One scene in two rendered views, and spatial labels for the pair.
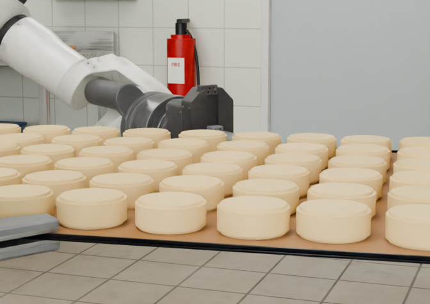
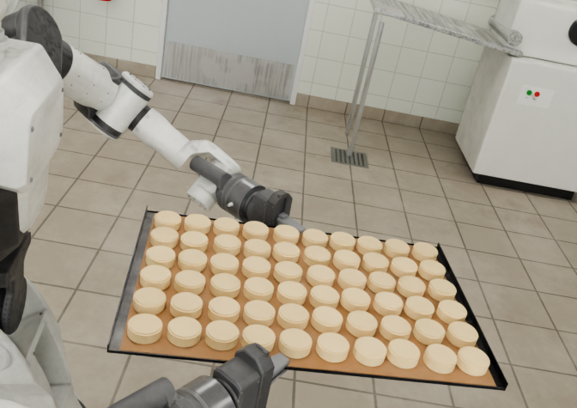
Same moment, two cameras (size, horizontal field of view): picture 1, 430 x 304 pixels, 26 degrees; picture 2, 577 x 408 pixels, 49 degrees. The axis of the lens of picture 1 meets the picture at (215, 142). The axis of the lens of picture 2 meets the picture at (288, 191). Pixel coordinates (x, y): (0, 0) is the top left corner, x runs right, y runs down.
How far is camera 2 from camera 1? 0.65 m
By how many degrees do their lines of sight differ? 27
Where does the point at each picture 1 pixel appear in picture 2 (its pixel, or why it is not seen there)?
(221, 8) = not seen: outside the picture
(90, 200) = (300, 347)
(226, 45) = not seen: outside the picture
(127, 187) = (301, 323)
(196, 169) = (320, 297)
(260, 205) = (376, 350)
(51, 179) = (263, 315)
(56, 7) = not seen: outside the picture
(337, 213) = (410, 358)
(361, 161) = (385, 282)
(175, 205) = (341, 351)
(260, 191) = (365, 328)
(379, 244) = (423, 368)
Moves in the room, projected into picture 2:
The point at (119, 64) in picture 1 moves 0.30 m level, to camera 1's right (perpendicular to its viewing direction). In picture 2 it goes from (210, 149) to (337, 155)
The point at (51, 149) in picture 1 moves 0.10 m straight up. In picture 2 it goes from (228, 263) to (237, 213)
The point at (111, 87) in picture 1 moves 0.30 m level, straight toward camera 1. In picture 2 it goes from (213, 172) to (264, 252)
